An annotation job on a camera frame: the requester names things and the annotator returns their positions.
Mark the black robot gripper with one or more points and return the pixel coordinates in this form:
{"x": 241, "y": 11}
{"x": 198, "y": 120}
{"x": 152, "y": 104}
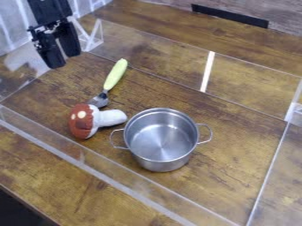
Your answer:
{"x": 51, "y": 13}

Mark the green handled metal spoon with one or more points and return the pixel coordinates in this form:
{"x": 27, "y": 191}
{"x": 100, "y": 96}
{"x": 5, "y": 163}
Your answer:
{"x": 101, "y": 100}

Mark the plush brown white mushroom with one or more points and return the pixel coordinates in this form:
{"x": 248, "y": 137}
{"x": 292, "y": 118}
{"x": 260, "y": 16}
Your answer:
{"x": 88, "y": 118}

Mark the stainless steel pot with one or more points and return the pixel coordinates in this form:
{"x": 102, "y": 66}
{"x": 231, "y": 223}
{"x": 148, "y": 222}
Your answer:
{"x": 161, "y": 136}

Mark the black strip on table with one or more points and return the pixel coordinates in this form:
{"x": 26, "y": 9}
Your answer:
{"x": 231, "y": 16}

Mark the clear acrylic front barrier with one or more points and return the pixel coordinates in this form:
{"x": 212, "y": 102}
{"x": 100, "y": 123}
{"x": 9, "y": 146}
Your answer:
{"x": 166, "y": 201}

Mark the clear acrylic barrier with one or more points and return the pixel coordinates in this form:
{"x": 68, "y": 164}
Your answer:
{"x": 279, "y": 205}
{"x": 166, "y": 201}

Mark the clear acrylic right barrier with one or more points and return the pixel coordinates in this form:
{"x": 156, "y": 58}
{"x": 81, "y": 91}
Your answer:
{"x": 279, "y": 205}

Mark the clear acrylic bracket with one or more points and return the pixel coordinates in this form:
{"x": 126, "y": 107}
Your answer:
{"x": 90, "y": 40}

